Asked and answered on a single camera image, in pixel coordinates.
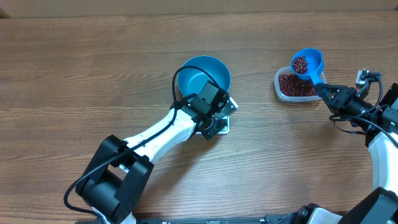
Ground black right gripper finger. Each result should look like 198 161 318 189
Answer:
315 83 345 93
317 89 335 106

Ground white digital kitchen scale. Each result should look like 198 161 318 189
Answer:
203 116 230 135

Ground blue plastic measuring scoop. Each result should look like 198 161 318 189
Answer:
290 48 325 86

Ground red adzuki beans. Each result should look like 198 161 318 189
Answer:
278 56 317 96

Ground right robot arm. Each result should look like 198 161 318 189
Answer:
315 83 397 223

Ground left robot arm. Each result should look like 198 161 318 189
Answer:
70 81 238 223

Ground blue metal bowl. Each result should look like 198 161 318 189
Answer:
177 55 231 96

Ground clear plastic container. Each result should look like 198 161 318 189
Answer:
274 67 321 103

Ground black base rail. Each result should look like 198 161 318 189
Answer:
75 203 352 224

